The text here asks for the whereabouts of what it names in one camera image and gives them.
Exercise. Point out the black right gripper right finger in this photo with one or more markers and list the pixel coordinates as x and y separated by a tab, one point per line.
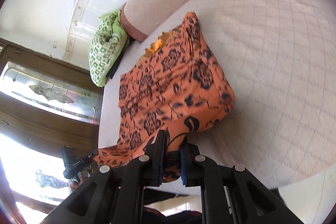
230	194

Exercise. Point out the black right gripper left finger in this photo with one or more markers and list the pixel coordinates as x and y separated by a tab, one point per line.
114	195

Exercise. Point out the orange black floral garment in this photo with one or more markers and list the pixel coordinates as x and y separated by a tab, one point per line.
180	88

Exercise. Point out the person's left hand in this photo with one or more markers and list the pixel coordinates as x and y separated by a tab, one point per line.
74	184

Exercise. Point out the brown wooden glass door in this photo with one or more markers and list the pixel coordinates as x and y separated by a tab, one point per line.
39	129

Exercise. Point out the dark flat object under pillow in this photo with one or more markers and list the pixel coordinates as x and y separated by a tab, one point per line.
115	66

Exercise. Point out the green white patterned pillow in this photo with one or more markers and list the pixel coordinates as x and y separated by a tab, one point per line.
106	46

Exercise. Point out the pink quilted bedspread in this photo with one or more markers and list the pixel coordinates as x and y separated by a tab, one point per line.
279	58

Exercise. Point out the pink bolster pillow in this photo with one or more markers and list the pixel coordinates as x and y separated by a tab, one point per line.
141	17

